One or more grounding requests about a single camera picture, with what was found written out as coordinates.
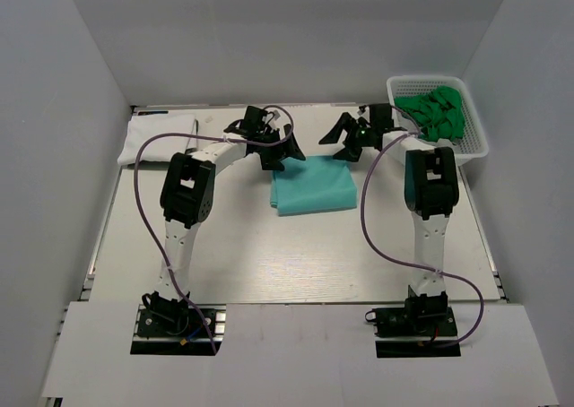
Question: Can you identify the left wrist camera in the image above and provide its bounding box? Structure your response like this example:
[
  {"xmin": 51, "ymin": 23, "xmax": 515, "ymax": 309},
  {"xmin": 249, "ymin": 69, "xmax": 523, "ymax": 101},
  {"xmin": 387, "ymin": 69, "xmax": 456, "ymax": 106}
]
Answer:
[{"xmin": 223, "ymin": 106, "xmax": 280, "ymax": 143}]

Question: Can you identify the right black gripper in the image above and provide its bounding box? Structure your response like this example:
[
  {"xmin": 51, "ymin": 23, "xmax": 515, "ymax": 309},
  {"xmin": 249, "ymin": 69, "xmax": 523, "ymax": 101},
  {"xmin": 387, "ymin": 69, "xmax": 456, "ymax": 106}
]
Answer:
[{"xmin": 320, "ymin": 111, "xmax": 377, "ymax": 161}]

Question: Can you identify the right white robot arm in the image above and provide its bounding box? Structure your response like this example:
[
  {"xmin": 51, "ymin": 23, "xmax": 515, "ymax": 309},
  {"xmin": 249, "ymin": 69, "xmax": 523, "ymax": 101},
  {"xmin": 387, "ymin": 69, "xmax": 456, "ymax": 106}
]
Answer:
[{"xmin": 319, "ymin": 112, "xmax": 459, "ymax": 299}]

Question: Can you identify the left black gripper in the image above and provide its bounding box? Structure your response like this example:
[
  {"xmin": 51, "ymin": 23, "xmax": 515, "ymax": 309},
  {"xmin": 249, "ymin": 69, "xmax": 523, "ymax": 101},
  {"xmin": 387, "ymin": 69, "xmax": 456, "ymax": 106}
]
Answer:
[{"xmin": 256, "ymin": 124, "xmax": 303, "ymax": 170}]

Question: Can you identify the teal t-shirt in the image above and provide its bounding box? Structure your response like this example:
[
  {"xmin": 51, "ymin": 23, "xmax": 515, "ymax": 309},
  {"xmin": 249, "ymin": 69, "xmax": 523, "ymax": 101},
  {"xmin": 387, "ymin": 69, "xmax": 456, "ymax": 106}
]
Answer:
[{"xmin": 270, "ymin": 155, "xmax": 357, "ymax": 216}]

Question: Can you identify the green t-shirt in basket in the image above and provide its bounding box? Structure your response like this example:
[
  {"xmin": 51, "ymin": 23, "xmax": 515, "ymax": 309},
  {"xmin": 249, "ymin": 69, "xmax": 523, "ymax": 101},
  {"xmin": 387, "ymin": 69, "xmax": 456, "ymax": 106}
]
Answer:
[{"xmin": 395, "ymin": 86, "xmax": 465, "ymax": 143}]

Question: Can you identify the folded white t-shirt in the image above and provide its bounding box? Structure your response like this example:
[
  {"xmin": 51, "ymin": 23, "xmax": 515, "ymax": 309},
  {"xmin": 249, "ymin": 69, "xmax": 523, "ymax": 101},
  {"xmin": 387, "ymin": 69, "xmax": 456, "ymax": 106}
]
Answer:
[{"xmin": 117, "ymin": 113, "xmax": 199, "ymax": 166}]

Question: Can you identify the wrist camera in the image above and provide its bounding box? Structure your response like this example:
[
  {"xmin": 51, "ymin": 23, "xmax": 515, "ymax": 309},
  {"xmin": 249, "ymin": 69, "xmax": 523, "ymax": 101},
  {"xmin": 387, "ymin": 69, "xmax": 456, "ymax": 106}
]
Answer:
[
  {"xmin": 223, "ymin": 106, "xmax": 280, "ymax": 143},
  {"xmin": 358, "ymin": 103, "xmax": 404, "ymax": 135}
]

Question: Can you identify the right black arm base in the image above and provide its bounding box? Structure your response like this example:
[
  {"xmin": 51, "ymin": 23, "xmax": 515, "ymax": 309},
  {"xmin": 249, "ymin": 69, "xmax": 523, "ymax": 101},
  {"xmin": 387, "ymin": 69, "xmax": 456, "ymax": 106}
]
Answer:
[{"xmin": 365, "ymin": 292, "xmax": 457, "ymax": 338}]

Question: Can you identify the white plastic basket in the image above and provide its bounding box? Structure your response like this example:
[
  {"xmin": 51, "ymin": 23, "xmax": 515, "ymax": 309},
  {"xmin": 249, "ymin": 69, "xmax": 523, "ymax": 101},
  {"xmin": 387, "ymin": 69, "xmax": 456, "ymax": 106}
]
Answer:
[{"xmin": 387, "ymin": 75, "xmax": 489, "ymax": 166}]

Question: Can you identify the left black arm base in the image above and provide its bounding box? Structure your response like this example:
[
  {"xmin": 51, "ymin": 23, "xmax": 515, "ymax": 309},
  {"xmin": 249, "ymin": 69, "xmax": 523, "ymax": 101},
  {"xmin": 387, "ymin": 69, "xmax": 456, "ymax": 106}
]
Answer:
[{"xmin": 135, "ymin": 292, "xmax": 207, "ymax": 339}]

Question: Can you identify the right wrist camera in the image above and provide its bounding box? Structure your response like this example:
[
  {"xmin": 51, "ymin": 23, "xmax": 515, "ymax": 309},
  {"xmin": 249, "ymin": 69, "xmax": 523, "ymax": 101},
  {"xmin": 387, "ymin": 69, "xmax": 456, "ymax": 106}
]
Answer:
[{"xmin": 358, "ymin": 103, "xmax": 404, "ymax": 135}]

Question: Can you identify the white t-shirt in basket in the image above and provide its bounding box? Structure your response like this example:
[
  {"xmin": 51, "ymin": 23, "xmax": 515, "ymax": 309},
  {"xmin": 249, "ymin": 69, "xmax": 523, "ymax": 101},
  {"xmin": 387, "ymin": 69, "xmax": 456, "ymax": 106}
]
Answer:
[{"xmin": 427, "ymin": 139, "xmax": 459, "ymax": 154}]

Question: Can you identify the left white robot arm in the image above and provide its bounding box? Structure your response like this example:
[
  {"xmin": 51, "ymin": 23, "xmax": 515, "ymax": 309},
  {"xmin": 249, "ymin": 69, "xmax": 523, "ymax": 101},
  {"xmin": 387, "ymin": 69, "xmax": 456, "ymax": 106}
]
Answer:
[{"xmin": 155, "ymin": 125, "xmax": 305, "ymax": 300}]

